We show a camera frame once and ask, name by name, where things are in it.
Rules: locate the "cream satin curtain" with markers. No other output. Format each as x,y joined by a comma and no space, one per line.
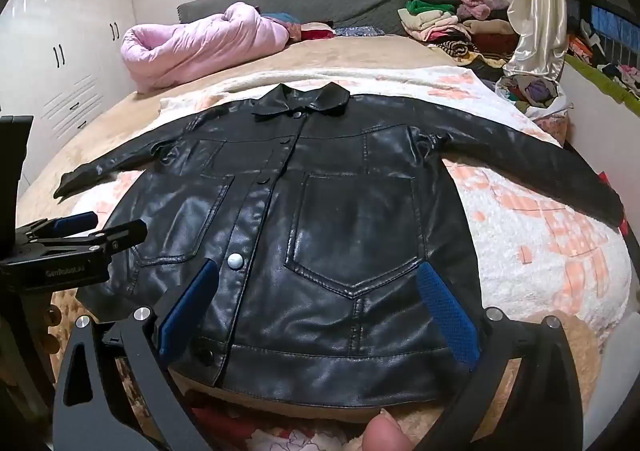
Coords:
535,6

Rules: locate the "pile of folded clothes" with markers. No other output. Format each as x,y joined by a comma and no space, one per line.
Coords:
450,21

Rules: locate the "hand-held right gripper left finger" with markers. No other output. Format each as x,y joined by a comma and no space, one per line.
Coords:
187,301

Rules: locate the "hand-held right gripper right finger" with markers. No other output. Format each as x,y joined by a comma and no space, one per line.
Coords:
447,311

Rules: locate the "blue floral cloth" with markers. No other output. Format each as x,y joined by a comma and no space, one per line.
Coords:
360,29

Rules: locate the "grey padded headboard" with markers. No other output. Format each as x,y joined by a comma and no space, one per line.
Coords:
325,1

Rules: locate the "pink quilt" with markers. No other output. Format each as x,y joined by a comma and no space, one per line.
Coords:
200,41

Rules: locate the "person's right hand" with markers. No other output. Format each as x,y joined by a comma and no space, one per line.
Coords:
385,431

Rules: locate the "green sill cushion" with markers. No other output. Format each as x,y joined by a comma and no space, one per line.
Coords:
600,81

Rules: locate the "red garment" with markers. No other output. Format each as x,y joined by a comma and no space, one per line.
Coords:
317,34

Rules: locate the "row of small colourful clothes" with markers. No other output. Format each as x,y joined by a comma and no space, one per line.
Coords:
615,66

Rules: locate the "person's left hand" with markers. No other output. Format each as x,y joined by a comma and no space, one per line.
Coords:
51,326

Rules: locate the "red box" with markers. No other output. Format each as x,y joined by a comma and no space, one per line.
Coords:
605,177

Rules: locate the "white wardrobe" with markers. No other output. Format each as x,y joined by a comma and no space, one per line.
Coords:
75,31

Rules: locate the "black leather jacket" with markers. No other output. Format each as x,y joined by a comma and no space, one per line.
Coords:
320,211

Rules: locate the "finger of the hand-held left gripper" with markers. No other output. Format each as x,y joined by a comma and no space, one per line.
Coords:
120,235
75,222

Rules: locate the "red floral cloth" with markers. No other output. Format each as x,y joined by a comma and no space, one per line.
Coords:
280,431

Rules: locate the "teal garment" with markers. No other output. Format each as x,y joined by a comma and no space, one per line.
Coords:
280,19

